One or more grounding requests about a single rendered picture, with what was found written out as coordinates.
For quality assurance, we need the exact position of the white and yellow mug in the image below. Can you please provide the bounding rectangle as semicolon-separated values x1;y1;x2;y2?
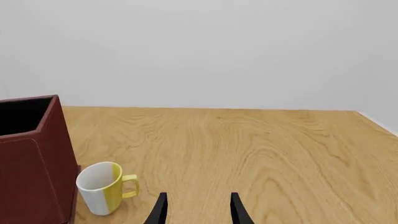
75;161;140;217

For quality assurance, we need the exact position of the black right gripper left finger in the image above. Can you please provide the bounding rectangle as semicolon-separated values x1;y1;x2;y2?
143;192;168;224

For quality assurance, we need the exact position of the red-brown desk caddy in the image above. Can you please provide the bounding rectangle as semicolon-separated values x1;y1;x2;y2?
0;94;82;224

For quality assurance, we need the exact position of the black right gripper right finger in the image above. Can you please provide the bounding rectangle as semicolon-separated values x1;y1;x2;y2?
230;192;255;224

